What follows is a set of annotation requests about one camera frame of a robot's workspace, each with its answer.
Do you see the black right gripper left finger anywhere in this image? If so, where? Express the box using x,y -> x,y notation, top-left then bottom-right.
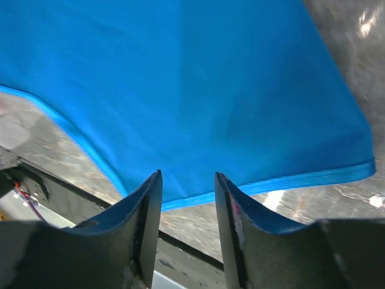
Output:
1,172 -> 162,288

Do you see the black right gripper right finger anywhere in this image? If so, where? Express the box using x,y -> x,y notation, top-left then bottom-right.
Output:
215,173 -> 384,288

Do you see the blue cloth napkin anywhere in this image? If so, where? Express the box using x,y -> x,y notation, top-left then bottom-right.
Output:
1,1 -> 375,210

